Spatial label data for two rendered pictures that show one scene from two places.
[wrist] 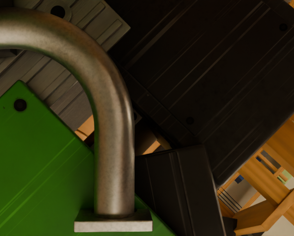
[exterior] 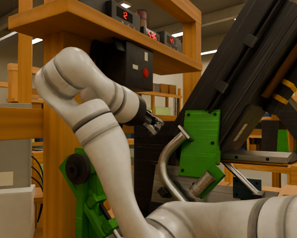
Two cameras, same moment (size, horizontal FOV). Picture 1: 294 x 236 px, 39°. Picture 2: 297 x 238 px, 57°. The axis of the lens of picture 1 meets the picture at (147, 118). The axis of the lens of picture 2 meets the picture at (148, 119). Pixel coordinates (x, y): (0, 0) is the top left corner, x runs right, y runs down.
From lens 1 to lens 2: 0.62 m
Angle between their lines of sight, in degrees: 32
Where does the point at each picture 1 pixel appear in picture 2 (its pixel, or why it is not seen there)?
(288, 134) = not seen: hidden behind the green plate
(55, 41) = (161, 170)
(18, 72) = (179, 178)
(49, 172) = (190, 153)
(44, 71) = (176, 173)
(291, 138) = not seen: hidden behind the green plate
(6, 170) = (196, 162)
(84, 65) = (161, 161)
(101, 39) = not seen: hidden behind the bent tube
